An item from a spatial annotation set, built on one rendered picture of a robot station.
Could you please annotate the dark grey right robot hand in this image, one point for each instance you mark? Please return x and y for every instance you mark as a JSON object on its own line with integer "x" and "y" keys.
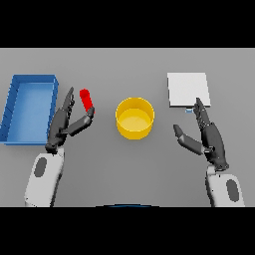
{"x": 212, "y": 139}

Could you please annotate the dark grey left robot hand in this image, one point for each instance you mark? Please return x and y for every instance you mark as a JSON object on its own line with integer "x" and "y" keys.
{"x": 60, "y": 123}

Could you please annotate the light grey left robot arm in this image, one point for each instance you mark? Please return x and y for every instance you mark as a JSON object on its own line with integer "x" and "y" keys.
{"x": 43, "y": 179}

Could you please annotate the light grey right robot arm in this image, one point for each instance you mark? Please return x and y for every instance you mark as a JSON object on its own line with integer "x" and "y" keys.
{"x": 224, "y": 189}

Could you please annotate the red beaker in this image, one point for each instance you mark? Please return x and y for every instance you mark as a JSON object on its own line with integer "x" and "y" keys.
{"x": 86, "y": 99}

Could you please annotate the pale square measuring scale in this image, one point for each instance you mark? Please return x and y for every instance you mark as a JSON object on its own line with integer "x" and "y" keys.
{"x": 188, "y": 89}

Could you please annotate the yellow bowl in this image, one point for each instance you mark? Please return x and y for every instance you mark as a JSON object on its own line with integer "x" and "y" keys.
{"x": 134, "y": 118}

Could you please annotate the blue tray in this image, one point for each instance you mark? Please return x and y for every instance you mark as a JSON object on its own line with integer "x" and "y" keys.
{"x": 30, "y": 109}

